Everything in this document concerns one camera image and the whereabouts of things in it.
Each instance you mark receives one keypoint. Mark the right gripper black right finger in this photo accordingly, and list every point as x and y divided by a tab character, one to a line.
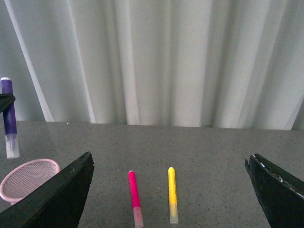
279	193

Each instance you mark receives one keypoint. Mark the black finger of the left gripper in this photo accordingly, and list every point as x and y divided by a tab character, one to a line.
6	100

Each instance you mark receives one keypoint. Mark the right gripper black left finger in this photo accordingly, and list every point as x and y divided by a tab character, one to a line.
58	203

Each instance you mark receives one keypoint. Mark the purple marker pen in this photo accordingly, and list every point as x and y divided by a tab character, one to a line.
10	126

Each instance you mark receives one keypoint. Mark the pink marker pen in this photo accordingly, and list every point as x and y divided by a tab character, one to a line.
135	199

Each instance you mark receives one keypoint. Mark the pink mesh pen cup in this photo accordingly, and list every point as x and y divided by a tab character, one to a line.
26	178

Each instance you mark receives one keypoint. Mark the yellow marker pen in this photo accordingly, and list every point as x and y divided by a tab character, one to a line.
173	205

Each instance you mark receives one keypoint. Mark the white pleated curtain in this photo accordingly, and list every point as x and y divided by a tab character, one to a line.
194	63

